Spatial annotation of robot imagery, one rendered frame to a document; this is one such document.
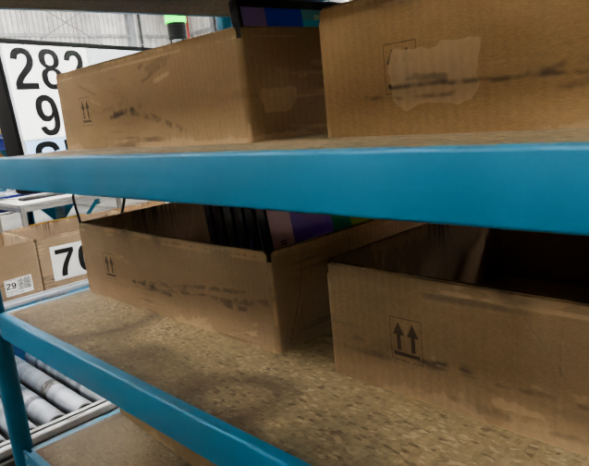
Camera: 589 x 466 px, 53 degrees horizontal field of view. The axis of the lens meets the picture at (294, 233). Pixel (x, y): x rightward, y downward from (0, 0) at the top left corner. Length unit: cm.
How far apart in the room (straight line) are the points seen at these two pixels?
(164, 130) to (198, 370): 25
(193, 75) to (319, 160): 31
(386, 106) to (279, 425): 25
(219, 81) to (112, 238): 31
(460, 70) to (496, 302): 15
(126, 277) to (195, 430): 34
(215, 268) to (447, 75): 31
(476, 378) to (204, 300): 32
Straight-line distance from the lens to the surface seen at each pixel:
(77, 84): 82
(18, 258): 196
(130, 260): 76
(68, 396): 156
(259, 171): 34
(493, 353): 43
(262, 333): 59
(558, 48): 38
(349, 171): 29
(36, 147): 131
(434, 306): 44
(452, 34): 42
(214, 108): 57
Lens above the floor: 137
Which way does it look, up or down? 12 degrees down
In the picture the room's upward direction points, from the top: 6 degrees counter-clockwise
